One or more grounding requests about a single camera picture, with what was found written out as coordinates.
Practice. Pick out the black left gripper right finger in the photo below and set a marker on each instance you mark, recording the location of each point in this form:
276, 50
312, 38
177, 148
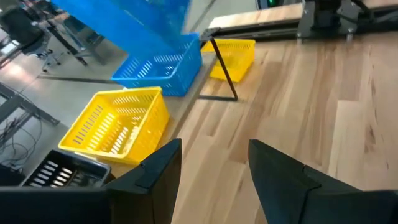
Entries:
280, 186

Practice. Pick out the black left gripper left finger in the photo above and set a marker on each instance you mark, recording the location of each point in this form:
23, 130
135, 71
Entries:
155, 186

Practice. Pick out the yellow plastic basket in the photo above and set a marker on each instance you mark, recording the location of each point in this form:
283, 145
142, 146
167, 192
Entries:
239, 62
146, 133

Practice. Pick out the black plastic basket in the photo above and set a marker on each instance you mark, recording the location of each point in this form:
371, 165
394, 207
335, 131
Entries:
99, 171

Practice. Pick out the blue plastic basket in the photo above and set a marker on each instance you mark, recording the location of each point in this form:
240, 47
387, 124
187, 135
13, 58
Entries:
130, 25
174, 77

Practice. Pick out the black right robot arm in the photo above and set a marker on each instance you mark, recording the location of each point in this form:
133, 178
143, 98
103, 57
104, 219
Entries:
323, 12

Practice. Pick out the grey metal desk leg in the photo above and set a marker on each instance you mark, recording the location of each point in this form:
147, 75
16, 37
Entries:
28, 107

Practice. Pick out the black office chair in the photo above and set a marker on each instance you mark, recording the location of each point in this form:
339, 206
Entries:
21, 31

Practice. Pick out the black aluminium table frame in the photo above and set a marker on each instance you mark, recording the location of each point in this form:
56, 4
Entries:
264, 31

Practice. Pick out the dark desk frame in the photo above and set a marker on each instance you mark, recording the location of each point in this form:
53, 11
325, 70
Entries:
74, 43

